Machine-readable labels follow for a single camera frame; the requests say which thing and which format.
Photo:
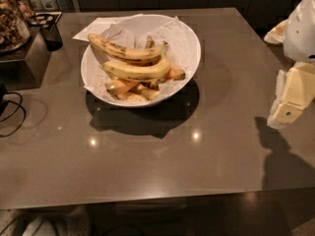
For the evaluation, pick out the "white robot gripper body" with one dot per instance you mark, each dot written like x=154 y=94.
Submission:
x=301 y=33

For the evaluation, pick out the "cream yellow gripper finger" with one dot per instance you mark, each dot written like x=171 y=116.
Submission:
x=295 y=89

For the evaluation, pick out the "upper spotted yellow banana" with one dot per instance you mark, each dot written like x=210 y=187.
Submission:
x=135 y=56

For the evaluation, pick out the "middle yellow banana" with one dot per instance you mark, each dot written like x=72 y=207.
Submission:
x=137 y=73

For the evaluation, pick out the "white bowl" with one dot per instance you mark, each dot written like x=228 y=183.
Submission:
x=183 y=59

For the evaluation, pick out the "white paper towel liner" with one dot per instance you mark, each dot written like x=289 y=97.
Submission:
x=180 y=40

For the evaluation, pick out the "lower small bananas bunch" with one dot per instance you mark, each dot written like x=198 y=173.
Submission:
x=142 y=91

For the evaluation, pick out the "white paper sheet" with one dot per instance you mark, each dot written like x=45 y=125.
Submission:
x=99 y=25

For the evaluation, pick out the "black cup holder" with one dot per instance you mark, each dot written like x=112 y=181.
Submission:
x=47 y=24

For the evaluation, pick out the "dark metal box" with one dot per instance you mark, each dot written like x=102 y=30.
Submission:
x=25 y=67

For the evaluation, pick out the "glass jar with snacks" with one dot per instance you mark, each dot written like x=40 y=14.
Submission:
x=14 y=30

